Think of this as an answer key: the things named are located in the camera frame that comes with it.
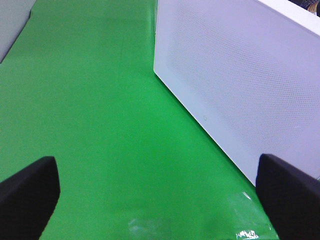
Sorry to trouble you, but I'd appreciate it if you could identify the white microwave door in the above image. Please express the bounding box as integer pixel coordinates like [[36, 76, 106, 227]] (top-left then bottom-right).
[[152, 0, 320, 187]]

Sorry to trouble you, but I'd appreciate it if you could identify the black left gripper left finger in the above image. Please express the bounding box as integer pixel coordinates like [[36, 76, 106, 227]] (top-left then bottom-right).
[[0, 156, 61, 240]]

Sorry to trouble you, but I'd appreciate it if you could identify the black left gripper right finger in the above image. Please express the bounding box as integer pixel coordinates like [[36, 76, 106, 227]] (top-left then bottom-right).
[[255, 153, 320, 240]]

